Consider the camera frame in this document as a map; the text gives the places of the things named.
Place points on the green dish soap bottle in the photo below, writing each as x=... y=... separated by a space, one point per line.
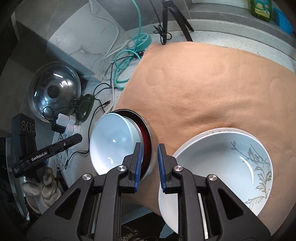
x=261 y=9

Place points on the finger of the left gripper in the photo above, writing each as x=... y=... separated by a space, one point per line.
x=65 y=144

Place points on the left gloved hand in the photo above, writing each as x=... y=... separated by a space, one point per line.
x=40 y=196

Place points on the light blue ceramic bowl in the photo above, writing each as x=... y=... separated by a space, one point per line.
x=113 y=137

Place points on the orange towel mat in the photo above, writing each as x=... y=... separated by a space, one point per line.
x=185 y=88

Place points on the white power strip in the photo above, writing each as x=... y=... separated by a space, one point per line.
x=65 y=124

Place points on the glass pot lid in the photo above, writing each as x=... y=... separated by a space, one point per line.
x=52 y=89

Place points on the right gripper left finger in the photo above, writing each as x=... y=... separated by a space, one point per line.
x=133 y=162

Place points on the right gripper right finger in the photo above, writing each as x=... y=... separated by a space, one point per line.
x=166 y=164

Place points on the grey leaf pattern plate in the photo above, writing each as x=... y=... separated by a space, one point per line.
x=223 y=182

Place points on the teal round power strip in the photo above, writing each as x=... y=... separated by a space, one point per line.
x=141 y=42

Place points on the dark green spoon rest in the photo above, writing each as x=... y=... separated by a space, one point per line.
x=82 y=107

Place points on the red steel small bowl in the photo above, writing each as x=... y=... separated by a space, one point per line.
x=148 y=162

